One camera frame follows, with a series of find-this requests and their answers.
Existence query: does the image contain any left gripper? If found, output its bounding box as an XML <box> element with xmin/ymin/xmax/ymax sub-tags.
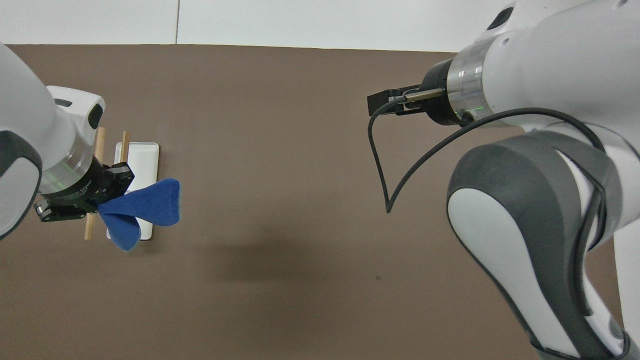
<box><xmin>33</xmin><ymin>158</ymin><xmax>136</xmax><ymax>224</ymax></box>

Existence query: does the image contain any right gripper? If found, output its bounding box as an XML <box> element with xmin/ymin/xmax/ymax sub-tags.
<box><xmin>395</xmin><ymin>58</ymin><xmax>467</xmax><ymax>127</ymax></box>

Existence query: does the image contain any blue towel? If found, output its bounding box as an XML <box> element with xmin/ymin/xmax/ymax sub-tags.
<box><xmin>97</xmin><ymin>178</ymin><xmax>182</xmax><ymax>252</ymax></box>

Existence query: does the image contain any wooden towel rack white base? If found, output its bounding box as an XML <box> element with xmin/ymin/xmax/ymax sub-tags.
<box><xmin>84</xmin><ymin>126</ymin><xmax>161</xmax><ymax>242</ymax></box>

